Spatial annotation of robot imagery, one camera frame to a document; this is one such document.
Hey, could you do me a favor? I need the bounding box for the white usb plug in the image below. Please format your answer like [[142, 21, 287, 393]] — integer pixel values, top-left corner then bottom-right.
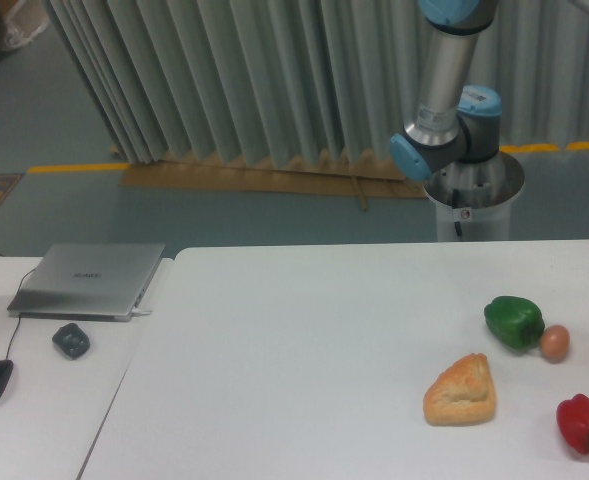
[[131, 309, 152, 318]]

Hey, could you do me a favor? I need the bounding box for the brown cardboard sheet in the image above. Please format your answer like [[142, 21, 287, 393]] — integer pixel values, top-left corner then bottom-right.
[[120, 148, 426, 211]]

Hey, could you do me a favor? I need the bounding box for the small black controller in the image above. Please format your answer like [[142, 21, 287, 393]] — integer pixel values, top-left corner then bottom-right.
[[52, 323, 91, 360]]

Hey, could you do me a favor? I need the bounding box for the grey folding curtain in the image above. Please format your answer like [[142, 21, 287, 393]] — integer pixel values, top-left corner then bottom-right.
[[44, 1, 589, 167]]

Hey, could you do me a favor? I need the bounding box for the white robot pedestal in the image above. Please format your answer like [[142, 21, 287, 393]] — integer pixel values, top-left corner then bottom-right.
[[423, 152, 525, 242]]

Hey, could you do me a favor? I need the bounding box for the brown egg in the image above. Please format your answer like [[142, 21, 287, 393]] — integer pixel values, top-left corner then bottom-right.
[[539, 325, 571, 363]]

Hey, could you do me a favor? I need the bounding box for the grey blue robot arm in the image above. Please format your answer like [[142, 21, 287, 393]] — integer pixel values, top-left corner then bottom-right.
[[390, 1, 589, 181]]

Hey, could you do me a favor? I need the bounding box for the triangular pastry bread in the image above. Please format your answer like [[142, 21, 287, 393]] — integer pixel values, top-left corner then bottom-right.
[[423, 353, 497, 426]]

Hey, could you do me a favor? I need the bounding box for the red bell pepper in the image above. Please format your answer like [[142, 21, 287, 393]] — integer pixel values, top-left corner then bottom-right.
[[556, 393, 589, 455]]

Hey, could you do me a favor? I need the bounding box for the black mouse cable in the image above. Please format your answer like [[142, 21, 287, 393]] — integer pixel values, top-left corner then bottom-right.
[[4, 265, 38, 362]]

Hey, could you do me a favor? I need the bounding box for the green bell pepper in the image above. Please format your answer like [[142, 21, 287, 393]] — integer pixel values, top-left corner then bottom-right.
[[483, 296, 545, 351]]

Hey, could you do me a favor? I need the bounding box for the silver laptop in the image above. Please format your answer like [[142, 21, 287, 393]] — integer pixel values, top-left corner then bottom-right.
[[7, 243, 165, 321]]

